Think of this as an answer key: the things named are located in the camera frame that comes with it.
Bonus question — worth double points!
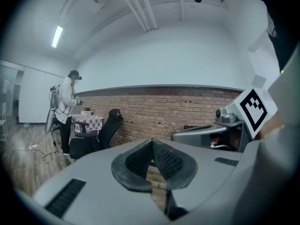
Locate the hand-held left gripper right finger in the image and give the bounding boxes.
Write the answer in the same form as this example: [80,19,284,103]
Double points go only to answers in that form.
[152,138,244,214]

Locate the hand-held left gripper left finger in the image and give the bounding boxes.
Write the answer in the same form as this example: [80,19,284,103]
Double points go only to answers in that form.
[32,138,172,225]

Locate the checkered tablecloth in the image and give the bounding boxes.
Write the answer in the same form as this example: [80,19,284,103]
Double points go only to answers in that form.
[71,113,105,136]

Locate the person's right forearm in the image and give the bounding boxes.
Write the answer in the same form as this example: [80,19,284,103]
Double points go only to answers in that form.
[257,112,285,142]

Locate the ceiling light bar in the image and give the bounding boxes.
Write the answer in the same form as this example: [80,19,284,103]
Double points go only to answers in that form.
[51,25,64,49]

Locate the black office chair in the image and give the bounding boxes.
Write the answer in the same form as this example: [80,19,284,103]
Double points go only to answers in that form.
[69,108,125,160]

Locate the person's black shirt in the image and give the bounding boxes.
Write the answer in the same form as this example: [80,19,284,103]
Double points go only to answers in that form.
[256,0,300,71]

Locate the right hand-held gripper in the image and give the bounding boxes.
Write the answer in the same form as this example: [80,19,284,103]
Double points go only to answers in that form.
[171,86,269,152]

